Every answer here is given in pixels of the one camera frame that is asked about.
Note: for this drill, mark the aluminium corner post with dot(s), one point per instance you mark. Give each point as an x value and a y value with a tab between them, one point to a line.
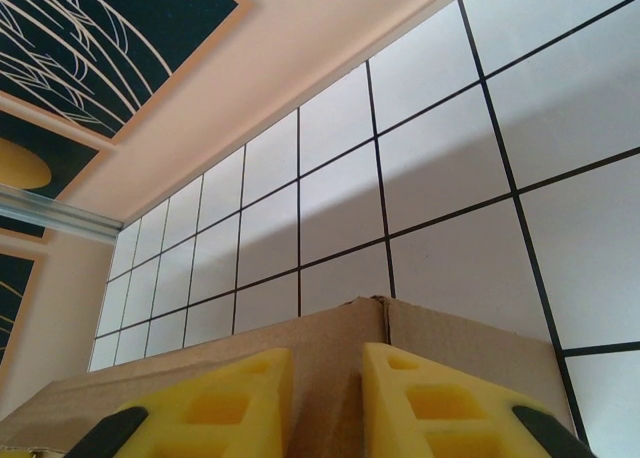
60	213

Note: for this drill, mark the brown cardboard paper box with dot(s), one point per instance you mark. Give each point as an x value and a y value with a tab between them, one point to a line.
325	338

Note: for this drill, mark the dark panel orange oval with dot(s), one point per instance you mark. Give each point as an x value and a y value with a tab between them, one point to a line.
70	163

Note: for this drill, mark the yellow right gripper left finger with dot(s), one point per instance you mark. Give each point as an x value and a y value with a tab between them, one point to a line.
225	428

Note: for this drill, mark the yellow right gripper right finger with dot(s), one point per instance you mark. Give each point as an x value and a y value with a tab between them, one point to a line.
400	428

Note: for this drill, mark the dark panel orange circle leaves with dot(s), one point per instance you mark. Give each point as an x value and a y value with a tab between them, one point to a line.
190	8

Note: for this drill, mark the dark panel large pale circle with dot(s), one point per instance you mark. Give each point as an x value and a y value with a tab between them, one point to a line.
15	288

